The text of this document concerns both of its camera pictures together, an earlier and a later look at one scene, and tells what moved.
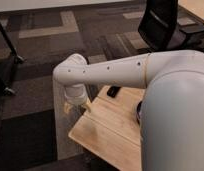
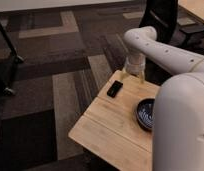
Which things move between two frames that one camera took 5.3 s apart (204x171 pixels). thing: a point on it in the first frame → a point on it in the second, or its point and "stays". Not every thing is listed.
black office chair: (158, 29) stays
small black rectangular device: (113, 91) stays
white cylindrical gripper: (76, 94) → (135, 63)
